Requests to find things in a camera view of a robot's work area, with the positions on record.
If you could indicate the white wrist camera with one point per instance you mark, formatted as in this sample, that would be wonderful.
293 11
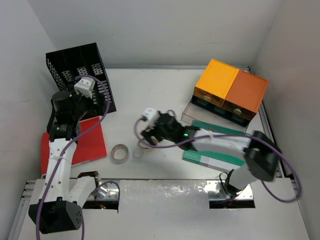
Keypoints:
150 116
85 86

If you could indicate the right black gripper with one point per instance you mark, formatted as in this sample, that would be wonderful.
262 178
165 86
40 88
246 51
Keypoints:
150 132

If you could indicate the green notebook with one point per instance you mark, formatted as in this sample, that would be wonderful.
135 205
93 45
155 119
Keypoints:
214 160

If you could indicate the yellow drawer box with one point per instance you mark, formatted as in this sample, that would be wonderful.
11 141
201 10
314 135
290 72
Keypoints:
215 82

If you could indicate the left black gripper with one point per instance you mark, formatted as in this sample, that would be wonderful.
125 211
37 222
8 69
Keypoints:
75 95

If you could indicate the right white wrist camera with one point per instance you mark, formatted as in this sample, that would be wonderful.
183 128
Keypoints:
150 116

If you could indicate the black mesh file organizer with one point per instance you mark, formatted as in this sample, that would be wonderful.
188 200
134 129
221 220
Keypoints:
66 64

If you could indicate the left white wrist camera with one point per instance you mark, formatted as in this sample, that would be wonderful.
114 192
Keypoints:
85 86

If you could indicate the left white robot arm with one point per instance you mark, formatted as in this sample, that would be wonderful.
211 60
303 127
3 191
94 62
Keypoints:
59 208

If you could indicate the orange drawer box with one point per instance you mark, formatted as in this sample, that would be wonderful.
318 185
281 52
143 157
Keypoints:
246 94

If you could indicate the small white tape roll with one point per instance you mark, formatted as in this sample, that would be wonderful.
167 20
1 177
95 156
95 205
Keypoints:
138 153

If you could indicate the large clear tape roll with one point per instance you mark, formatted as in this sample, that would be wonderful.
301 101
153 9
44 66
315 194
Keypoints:
120 154

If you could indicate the right metal arm base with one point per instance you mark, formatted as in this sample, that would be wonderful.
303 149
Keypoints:
216 192

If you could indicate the beige masking tape roll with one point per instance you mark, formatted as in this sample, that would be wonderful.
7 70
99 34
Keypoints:
145 148

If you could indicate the red notebook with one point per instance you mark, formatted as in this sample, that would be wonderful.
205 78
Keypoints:
90 147

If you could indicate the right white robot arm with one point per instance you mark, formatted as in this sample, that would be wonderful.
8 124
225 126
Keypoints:
257 151

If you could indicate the left metal arm base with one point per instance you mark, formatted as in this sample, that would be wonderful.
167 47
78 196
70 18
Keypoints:
107 190

